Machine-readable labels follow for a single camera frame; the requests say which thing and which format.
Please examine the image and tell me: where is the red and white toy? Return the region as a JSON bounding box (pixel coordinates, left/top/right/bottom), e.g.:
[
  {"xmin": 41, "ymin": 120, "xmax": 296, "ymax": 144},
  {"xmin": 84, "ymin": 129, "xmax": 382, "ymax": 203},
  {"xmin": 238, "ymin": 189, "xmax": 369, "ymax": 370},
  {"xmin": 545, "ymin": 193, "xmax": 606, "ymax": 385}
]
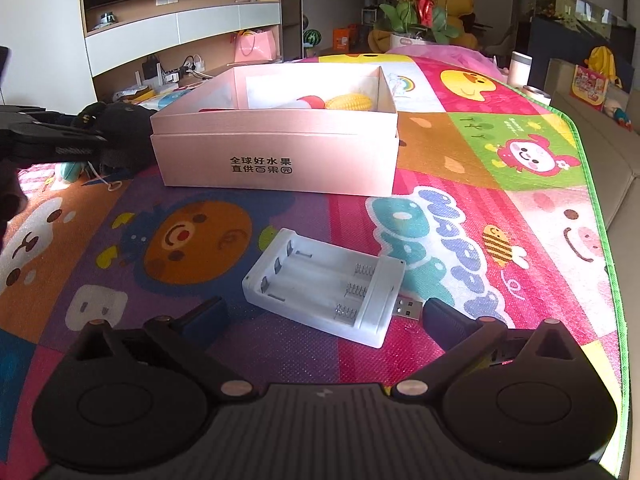
[{"xmin": 280, "ymin": 95, "xmax": 328, "ymax": 111}]

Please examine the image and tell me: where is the colourful plush toy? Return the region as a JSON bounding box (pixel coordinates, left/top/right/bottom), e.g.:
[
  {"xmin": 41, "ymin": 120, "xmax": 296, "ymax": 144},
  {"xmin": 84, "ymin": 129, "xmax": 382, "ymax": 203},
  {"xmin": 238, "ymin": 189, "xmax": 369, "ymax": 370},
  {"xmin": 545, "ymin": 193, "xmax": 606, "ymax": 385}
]
[{"xmin": 605, "ymin": 97, "xmax": 640, "ymax": 133}]

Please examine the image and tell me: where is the grey and wood television cabinet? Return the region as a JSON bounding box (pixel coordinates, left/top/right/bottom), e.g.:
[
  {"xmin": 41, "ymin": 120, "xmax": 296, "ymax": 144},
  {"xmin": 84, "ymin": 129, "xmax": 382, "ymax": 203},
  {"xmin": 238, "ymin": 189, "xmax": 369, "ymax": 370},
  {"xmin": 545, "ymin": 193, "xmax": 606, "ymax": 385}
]
[{"xmin": 82, "ymin": 0, "xmax": 303, "ymax": 106}]

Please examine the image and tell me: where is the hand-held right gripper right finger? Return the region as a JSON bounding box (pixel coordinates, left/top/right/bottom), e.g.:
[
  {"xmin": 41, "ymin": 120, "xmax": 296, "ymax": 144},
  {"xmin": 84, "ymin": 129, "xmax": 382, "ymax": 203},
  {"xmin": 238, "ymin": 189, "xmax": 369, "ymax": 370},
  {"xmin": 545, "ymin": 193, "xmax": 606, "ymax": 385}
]
[{"xmin": 391, "ymin": 297, "xmax": 578, "ymax": 401}]

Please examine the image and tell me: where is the yellow backpack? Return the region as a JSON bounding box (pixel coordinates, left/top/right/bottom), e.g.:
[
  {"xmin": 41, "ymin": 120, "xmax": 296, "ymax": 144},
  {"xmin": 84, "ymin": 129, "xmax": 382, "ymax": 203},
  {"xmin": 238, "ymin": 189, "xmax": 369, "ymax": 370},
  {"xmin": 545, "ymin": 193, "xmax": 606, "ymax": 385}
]
[{"xmin": 586, "ymin": 46, "xmax": 623, "ymax": 88}]

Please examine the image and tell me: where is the pink cardboard box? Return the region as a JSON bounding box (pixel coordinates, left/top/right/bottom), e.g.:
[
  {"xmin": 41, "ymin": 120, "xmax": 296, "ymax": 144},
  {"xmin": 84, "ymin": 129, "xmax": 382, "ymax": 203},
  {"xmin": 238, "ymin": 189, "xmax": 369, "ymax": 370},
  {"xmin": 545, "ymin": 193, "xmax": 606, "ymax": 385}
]
[{"xmin": 150, "ymin": 63, "xmax": 401, "ymax": 198}]

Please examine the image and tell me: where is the colourful printed gift bag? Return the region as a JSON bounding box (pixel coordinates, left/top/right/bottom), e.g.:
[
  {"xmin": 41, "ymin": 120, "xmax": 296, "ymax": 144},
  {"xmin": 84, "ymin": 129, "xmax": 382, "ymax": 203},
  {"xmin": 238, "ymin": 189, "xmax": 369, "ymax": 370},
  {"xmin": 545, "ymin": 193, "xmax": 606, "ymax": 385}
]
[{"xmin": 571, "ymin": 65, "xmax": 610, "ymax": 112}]

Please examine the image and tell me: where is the potted purple orchid plant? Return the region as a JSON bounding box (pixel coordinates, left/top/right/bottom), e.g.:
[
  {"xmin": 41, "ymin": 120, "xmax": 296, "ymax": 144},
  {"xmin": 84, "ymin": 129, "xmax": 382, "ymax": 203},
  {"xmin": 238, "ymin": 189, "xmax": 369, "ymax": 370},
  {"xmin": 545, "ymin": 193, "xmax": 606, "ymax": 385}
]
[{"xmin": 369, "ymin": 0, "xmax": 468, "ymax": 51}]

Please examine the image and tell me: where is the white battery charger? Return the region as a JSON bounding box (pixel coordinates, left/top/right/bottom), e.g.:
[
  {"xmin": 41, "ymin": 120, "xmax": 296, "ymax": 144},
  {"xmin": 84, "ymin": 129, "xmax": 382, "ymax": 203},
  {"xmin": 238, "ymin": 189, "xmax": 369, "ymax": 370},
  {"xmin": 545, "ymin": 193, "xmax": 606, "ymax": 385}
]
[{"xmin": 242, "ymin": 228, "xmax": 422, "ymax": 349}]

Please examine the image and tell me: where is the colourful cartoon play mat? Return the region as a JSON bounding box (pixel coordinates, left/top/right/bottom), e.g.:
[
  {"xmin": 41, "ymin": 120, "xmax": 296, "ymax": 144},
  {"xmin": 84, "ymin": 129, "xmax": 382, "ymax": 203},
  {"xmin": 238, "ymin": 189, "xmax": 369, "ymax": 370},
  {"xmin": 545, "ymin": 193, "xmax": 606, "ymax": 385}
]
[{"xmin": 0, "ymin": 50, "xmax": 632, "ymax": 480}]

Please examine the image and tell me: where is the beige sofa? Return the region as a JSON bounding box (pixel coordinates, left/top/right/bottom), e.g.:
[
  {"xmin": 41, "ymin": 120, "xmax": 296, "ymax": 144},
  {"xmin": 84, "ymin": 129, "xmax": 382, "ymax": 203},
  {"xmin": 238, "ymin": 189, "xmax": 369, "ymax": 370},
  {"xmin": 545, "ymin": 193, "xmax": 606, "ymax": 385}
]
[{"xmin": 542, "ymin": 57, "xmax": 640, "ymax": 286}]

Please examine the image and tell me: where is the white cylinder appliance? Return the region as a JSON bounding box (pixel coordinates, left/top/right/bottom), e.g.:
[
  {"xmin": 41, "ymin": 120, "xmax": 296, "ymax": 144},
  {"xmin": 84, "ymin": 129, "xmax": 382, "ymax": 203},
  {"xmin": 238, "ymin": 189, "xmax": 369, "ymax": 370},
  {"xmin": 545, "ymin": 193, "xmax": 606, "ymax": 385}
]
[{"xmin": 507, "ymin": 51, "xmax": 535, "ymax": 87}]

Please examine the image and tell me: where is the pink gift bag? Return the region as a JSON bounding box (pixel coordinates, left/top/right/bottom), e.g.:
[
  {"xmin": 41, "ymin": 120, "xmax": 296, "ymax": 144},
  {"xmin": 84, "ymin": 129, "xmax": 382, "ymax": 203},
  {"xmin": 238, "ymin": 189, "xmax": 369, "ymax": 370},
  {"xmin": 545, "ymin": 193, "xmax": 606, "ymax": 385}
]
[{"xmin": 234, "ymin": 28, "xmax": 278, "ymax": 63}]

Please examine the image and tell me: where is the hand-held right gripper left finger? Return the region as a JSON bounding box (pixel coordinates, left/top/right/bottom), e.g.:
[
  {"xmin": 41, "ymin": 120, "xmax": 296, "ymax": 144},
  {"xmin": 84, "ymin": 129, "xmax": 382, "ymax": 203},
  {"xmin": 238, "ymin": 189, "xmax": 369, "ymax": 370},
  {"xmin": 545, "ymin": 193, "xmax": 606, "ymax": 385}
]
[{"xmin": 65, "ymin": 296, "xmax": 253, "ymax": 401}]

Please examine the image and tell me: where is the teal toy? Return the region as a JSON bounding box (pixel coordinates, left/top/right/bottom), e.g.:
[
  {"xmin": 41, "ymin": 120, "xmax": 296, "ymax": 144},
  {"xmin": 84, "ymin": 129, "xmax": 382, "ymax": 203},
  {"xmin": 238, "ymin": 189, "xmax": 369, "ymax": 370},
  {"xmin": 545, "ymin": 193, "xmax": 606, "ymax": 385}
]
[{"xmin": 55, "ymin": 160, "xmax": 83, "ymax": 183}]

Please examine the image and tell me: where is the pink blanket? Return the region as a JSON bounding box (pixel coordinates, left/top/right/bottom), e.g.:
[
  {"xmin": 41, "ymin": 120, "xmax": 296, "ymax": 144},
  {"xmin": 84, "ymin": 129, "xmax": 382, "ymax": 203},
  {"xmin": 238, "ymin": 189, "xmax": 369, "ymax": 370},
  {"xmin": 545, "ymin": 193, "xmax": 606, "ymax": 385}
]
[{"xmin": 385, "ymin": 42, "xmax": 508, "ymax": 78}]

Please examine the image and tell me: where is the orange box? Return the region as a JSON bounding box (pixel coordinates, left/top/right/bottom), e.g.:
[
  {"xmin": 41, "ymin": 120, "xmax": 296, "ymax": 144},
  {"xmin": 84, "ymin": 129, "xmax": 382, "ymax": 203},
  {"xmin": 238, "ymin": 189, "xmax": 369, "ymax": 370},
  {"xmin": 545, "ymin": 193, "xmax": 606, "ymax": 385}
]
[{"xmin": 334, "ymin": 27, "xmax": 358, "ymax": 53}]

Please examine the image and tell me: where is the yellow corn toy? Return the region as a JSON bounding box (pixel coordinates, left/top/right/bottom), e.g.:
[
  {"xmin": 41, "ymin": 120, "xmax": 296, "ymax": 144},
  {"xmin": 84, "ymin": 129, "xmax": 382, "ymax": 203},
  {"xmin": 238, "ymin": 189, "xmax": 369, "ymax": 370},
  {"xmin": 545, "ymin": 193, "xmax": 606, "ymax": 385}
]
[{"xmin": 325, "ymin": 92, "xmax": 373, "ymax": 111}]

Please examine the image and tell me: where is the black plush toy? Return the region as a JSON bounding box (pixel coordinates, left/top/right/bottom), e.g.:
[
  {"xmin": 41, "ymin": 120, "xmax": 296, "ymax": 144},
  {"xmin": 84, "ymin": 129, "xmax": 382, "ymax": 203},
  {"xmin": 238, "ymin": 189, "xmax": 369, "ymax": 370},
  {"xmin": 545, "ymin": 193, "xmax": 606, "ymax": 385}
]
[{"xmin": 75, "ymin": 101, "xmax": 157, "ymax": 173}]

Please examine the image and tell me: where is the dark sideboard cabinet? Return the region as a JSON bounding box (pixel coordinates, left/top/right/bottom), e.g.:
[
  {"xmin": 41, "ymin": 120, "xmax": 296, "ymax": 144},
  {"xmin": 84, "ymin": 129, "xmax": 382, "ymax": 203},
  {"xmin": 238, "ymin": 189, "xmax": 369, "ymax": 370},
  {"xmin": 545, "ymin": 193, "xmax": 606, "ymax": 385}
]
[{"xmin": 517, "ymin": 15, "xmax": 631, "ymax": 86}]

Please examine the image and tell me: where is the glass aquarium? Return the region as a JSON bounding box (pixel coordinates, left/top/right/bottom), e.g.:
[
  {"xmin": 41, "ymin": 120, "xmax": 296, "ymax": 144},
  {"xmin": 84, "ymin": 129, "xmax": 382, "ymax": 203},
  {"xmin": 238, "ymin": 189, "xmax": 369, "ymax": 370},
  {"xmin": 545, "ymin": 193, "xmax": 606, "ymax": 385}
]
[{"xmin": 535, "ymin": 0, "xmax": 628, "ymax": 23}]

